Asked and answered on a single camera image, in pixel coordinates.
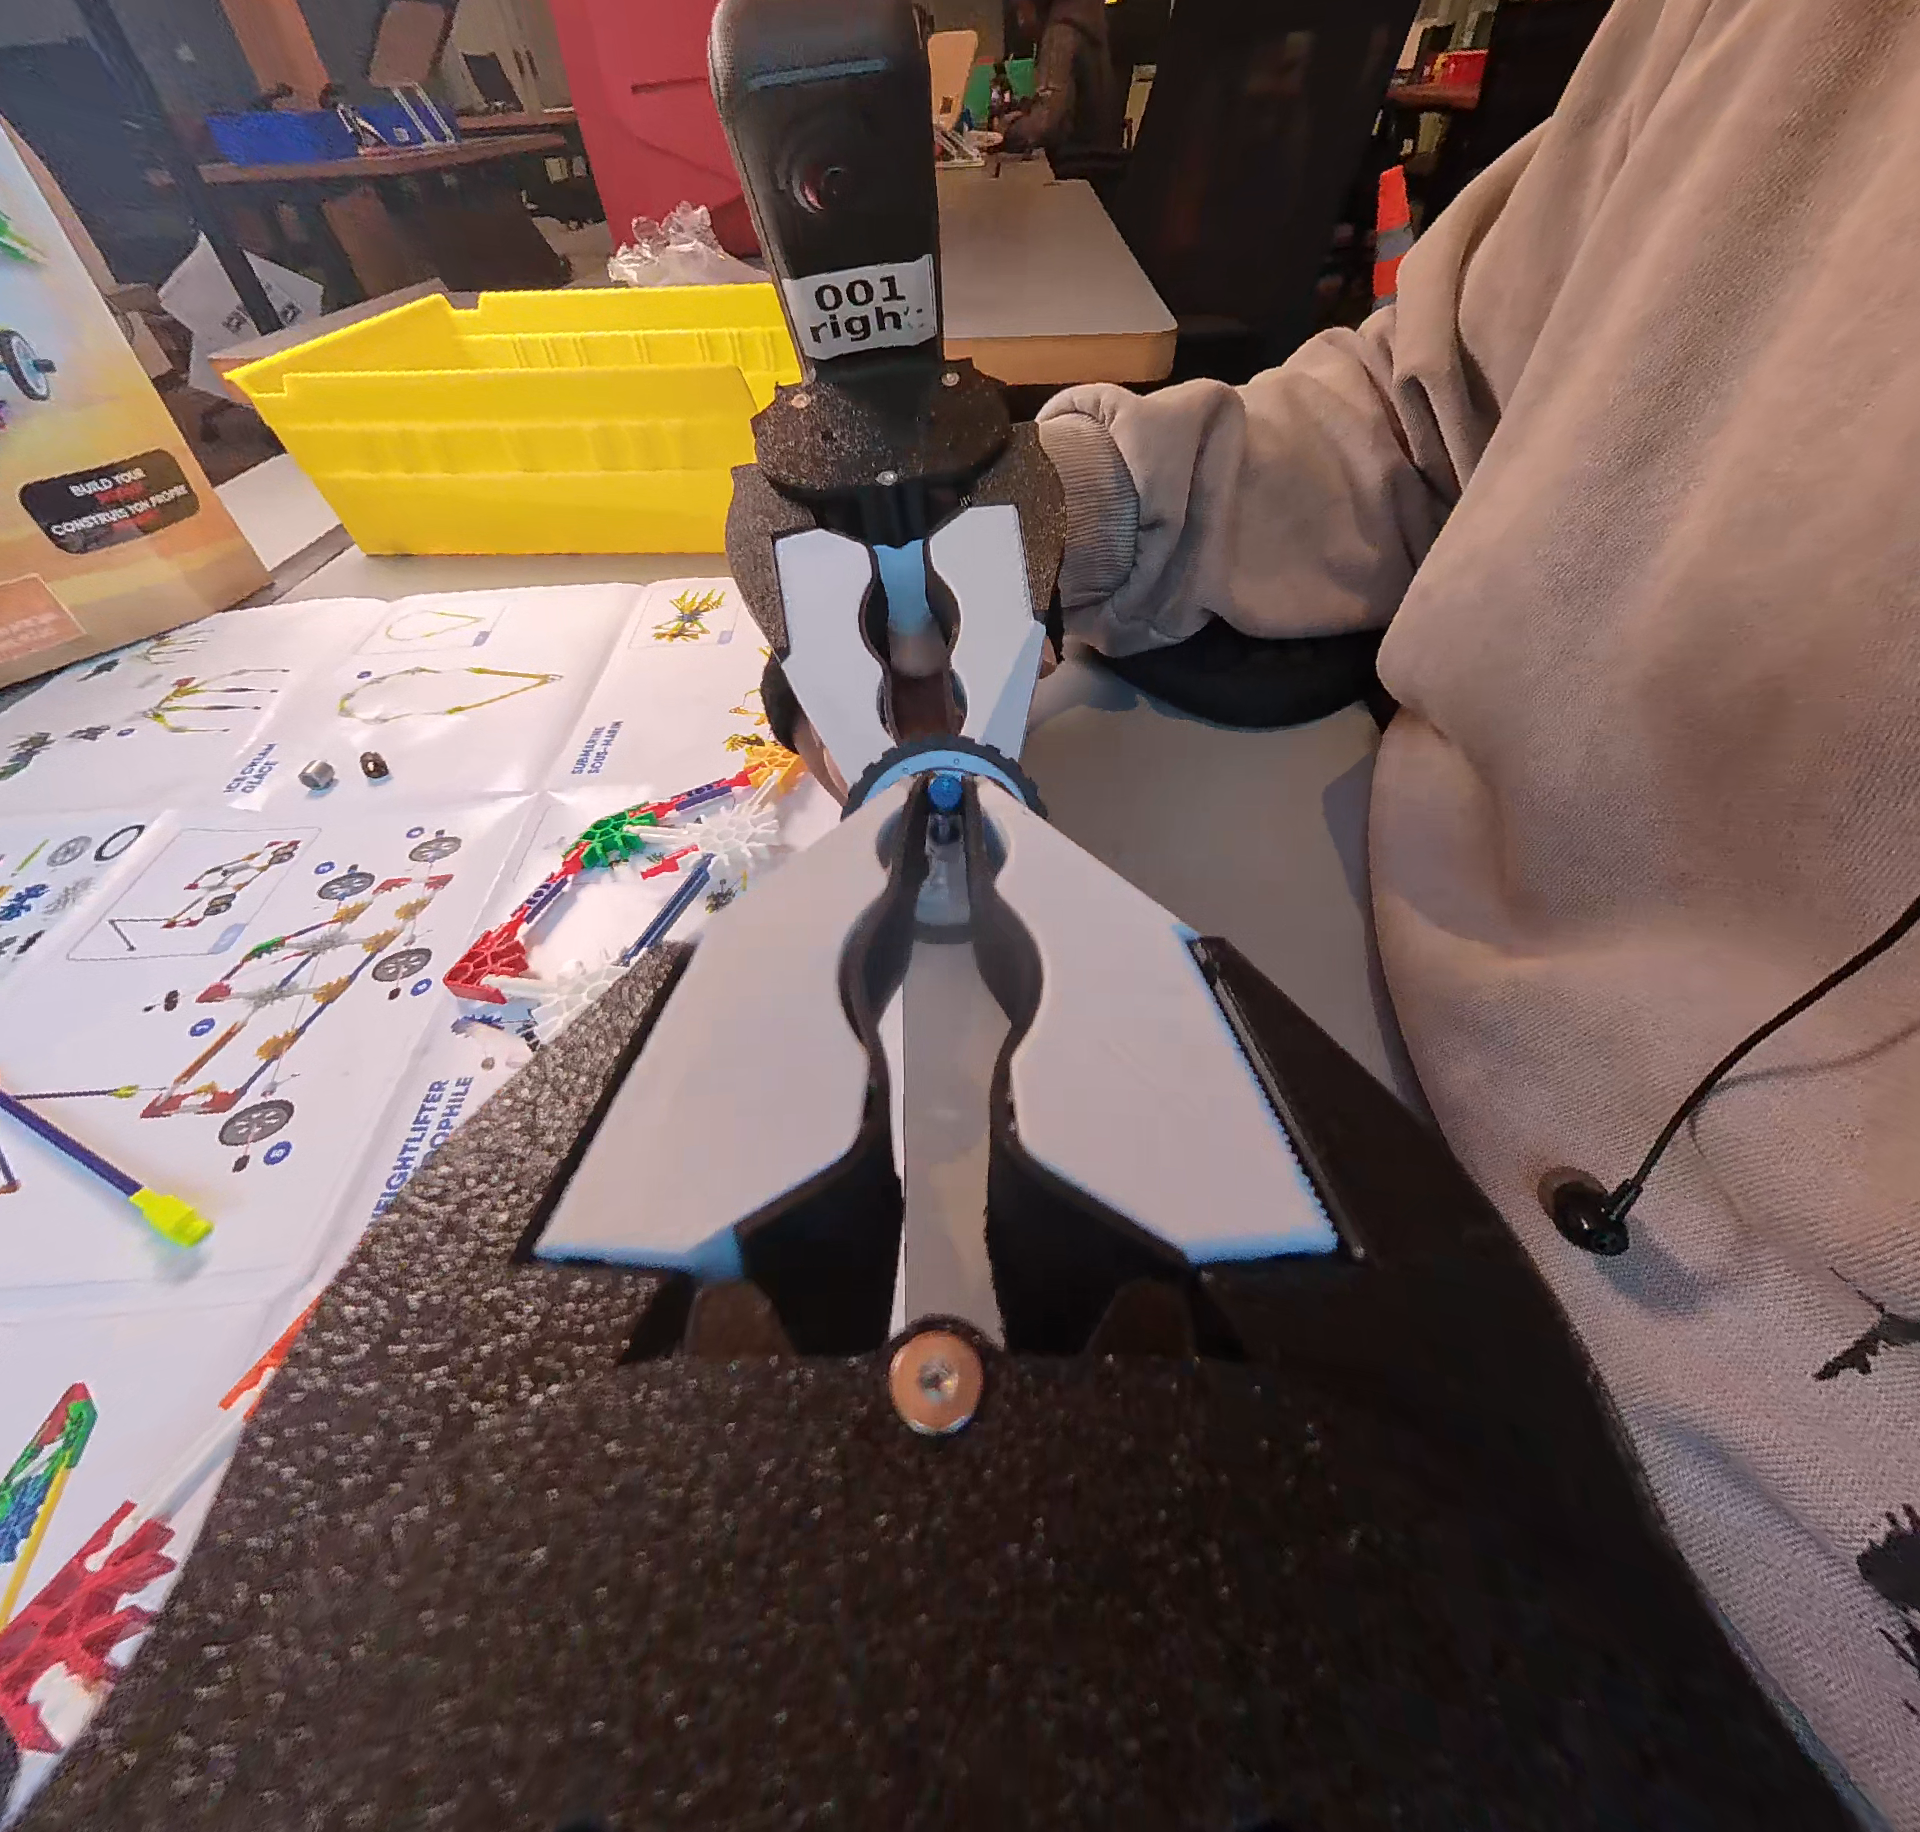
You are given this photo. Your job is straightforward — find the thin black cable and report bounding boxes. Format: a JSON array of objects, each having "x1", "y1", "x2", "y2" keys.
[{"x1": 1541, "y1": 897, "x2": 1920, "y2": 1258}]

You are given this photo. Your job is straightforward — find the yellow plastic bin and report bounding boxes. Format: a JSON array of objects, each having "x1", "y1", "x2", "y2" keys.
[{"x1": 225, "y1": 282, "x2": 805, "y2": 559}]

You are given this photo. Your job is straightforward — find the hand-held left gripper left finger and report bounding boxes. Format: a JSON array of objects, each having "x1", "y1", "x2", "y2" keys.
[{"x1": 531, "y1": 797, "x2": 931, "y2": 1348}]

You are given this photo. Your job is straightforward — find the colourful rod and connector model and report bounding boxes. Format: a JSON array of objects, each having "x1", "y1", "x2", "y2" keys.
[{"x1": 445, "y1": 737, "x2": 818, "y2": 1047}]

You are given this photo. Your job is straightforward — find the red carry case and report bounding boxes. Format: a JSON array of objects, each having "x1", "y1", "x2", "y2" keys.
[{"x1": 531, "y1": 0, "x2": 901, "y2": 253}]

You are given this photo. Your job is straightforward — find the colourful cardboard toy box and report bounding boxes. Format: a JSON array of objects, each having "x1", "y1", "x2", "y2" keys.
[{"x1": 0, "y1": 122, "x2": 272, "y2": 687}]

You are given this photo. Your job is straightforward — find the blue rods with orange connector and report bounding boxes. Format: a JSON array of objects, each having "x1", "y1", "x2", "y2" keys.
[{"x1": 0, "y1": 1082, "x2": 219, "y2": 1251}]

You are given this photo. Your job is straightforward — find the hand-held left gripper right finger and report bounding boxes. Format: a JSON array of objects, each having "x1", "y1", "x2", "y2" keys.
[{"x1": 959, "y1": 797, "x2": 1345, "y2": 1348}]

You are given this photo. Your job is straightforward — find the light background table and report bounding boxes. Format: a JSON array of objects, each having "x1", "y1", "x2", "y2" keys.
[{"x1": 930, "y1": 152, "x2": 1181, "y2": 395}]

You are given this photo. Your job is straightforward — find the white instruction sheet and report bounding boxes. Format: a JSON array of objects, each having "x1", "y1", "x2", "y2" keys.
[{"x1": 0, "y1": 578, "x2": 871, "y2": 1832}]

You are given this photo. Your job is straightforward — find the clear plastic bag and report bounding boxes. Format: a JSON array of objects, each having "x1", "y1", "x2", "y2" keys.
[{"x1": 612, "y1": 203, "x2": 752, "y2": 292}]

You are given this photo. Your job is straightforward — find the blue crate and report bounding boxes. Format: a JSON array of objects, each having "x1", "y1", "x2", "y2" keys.
[{"x1": 206, "y1": 108, "x2": 361, "y2": 166}]

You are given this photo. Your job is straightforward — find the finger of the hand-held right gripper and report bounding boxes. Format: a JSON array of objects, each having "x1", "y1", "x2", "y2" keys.
[
  {"x1": 937, "y1": 503, "x2": 1045, "y2": 772},
  {"x1": 775, "y1": 512, "x2": 895, "y2": 784}
]

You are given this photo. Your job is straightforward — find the person's right forearm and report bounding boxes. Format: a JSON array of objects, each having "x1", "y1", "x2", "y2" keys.
[{"x1": 1034, "y1": 298, "x2": 1562, "y2": 664}]

